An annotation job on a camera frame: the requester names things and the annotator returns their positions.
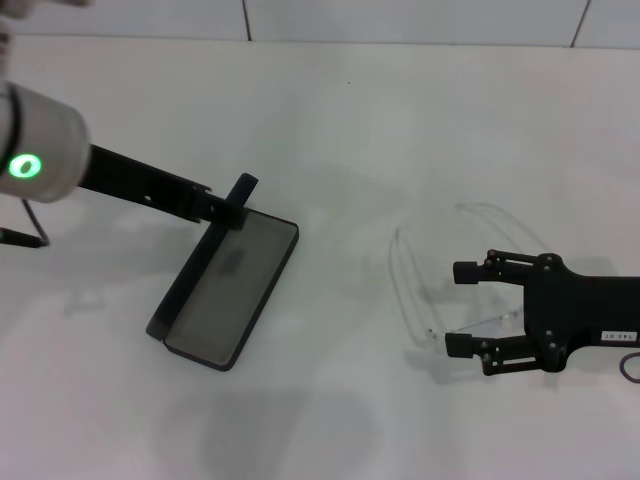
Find clear white glasses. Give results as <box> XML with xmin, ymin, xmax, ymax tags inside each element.
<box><xmin>387</xmin><ymin>201</ymin><xmax>532</xmax><ymax>347</ymax></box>

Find left arm cable with plug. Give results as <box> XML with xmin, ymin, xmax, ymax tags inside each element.
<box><xmin>0</xmin><ymin>198</ymin><xmax>52</xmax><ymax>249</ymax></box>

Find arm cable with plug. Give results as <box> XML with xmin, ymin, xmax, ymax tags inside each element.
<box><xmin>0</xmin><ymin>198</ymin><xmax>52</xmax><ymax>249</ymax></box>
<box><xmin>618</xmin><ymin>351</ymin><xmax>640</xmax><ymax>384</ymax></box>

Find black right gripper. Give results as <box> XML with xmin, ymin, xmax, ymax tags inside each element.
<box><xmin>443</xmin><ymin>248</ymin><xmax>640</xmax><ymax>377</ymax></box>

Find black glasses case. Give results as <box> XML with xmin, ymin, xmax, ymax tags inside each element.
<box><xmin>146</xmin><ymin>207</ymin><xmax>300</xmax><ymax>372</ymax></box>

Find right arm cable with plug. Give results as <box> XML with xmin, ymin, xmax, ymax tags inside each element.
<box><xmin>618</xmin><ymin>351</ymin><xmax>640</xmax><ymax>384</ymax></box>

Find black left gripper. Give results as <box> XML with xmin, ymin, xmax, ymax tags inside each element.
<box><xmin>79</xmin><ymin>143</ymin><xmax>260</xmax><ymax>231</ymax></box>

